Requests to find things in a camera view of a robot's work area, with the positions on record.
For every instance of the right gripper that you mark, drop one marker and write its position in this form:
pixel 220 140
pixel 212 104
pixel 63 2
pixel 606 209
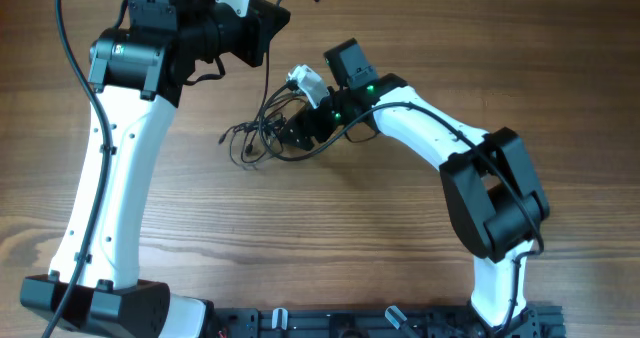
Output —
pixel 298 129

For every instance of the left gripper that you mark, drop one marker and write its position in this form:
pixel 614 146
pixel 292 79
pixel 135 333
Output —
pixel 264 20

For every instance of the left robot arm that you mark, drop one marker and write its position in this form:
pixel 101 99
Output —
pixel 139 67

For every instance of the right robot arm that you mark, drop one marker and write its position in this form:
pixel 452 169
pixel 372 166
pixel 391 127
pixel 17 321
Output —
pixel 495 201

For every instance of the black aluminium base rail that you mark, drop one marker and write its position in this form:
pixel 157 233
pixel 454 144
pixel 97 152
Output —
pixel 432 322

